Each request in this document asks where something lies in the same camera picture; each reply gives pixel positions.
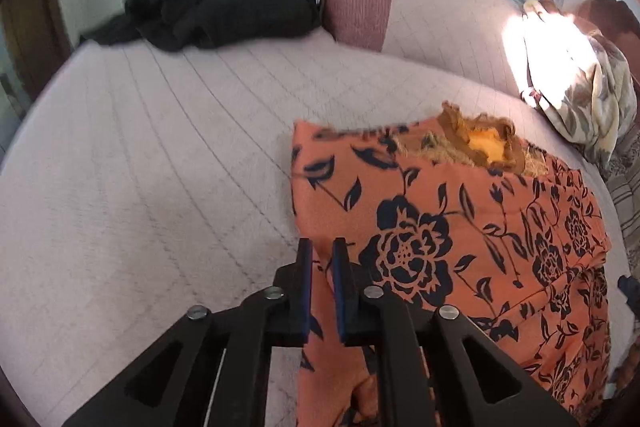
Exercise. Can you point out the striped floral beige cushion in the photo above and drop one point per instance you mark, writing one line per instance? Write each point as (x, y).
(622, 181)

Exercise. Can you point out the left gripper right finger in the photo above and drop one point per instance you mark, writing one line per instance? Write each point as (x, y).
(434, 368)

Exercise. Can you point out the black garment on bed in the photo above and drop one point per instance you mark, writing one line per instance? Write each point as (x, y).
(173, 25)

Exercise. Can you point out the dark brown garment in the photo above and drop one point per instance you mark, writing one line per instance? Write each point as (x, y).
(617, 23)

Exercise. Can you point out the orange black floral blouse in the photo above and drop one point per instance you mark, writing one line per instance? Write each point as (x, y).
(520, 251)

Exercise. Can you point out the cream floral blanket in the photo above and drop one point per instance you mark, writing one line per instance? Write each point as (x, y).
(579, 79)

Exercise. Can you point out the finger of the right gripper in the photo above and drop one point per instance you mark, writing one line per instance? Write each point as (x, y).
(630, 288)

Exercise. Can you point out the pink quilted bolster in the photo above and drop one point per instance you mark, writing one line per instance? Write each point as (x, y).
(464, 37)

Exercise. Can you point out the brown wooden glass door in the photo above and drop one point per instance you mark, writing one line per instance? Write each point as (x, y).
(34, 46)

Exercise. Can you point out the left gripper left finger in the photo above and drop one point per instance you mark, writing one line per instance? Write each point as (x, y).
(211, 368)

